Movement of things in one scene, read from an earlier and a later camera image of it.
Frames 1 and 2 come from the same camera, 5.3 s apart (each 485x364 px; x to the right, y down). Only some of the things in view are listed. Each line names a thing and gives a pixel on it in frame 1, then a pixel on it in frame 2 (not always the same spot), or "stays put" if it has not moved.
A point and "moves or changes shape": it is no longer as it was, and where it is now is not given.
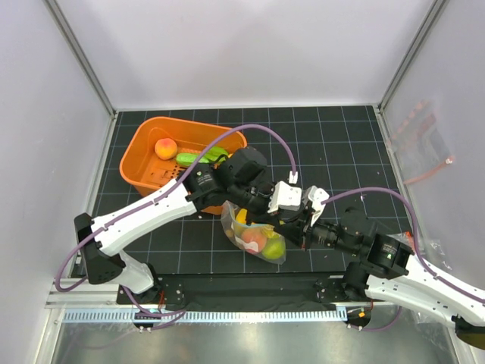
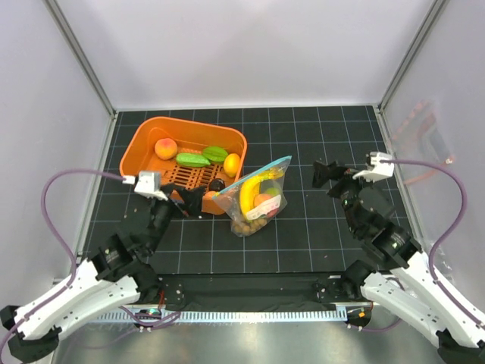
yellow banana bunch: (240, 218) moves or changes shape
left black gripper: (268, 189) -> (192, 198)
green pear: (273, 248) moves or changes shape
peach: (166, 149) stays put
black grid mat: (342, 152) stays put
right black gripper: (296, 229) -> (323, 171)
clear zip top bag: (261, 240) moves or changes shape
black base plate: (244, 290) stays put
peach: (255, 234) moves or changes shape
